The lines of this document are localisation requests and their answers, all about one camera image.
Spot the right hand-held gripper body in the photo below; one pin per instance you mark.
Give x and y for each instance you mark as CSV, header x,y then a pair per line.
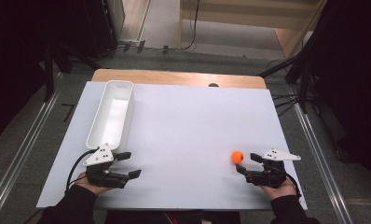
x,y
269,174

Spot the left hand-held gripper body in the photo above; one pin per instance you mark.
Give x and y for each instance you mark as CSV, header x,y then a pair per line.
x,y
99,174

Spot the orange ball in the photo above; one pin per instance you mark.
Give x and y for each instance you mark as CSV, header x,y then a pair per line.
x,y
237,156

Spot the long white plastic bin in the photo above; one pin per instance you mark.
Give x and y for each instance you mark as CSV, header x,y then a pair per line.
x,y
112,115

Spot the person's left hand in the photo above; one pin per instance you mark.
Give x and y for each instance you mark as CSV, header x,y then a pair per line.
x,y
89,184

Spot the person's right hand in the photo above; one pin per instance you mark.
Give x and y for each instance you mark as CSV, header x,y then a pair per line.
x,y
280,190

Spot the white board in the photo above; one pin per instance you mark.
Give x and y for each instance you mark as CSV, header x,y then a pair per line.
x,y
189,130

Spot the wooden table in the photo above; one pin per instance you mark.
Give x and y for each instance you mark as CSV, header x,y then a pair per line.
x,y
174,77

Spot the black stand legs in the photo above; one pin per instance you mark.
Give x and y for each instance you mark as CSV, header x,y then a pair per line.
x,y
298,71
54,62

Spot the black cabinet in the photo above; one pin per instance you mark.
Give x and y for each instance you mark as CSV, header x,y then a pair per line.
x,y
101,25

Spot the light wooden furniture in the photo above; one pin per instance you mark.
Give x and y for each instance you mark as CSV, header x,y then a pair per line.
x,y
236,14

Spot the metal floor rail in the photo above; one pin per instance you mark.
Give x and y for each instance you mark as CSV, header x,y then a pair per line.
x,y
19,152
323,161

